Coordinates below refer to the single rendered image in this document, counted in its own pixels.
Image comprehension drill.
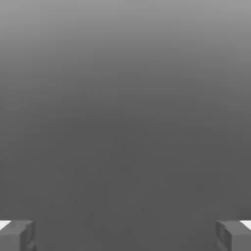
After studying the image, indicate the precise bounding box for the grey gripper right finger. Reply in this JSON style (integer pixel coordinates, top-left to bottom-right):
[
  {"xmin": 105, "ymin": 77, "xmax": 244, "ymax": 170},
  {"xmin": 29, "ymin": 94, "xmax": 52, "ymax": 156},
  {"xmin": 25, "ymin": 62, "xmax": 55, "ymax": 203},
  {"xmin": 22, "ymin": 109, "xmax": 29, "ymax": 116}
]
[{"xmin": 215, "ymin": 219, "xmax": 251, "ymax": 251}]

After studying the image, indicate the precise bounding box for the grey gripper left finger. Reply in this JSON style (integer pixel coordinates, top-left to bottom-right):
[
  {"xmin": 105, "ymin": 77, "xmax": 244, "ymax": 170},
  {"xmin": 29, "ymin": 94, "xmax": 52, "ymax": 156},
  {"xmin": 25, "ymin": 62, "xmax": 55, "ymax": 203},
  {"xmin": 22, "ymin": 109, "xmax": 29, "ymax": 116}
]
[{"xmin": 0, "ymin": 219, "xmax": 37, "ymax": 251}]

